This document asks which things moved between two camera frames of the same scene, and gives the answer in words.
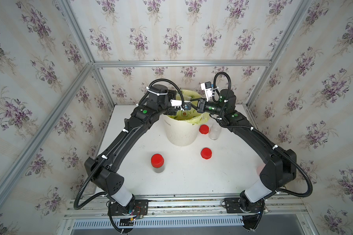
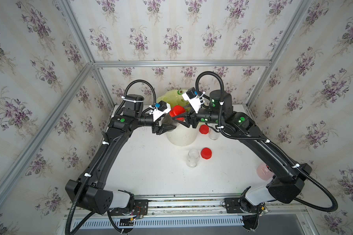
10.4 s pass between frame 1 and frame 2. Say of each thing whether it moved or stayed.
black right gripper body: moved
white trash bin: stayed
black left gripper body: moved
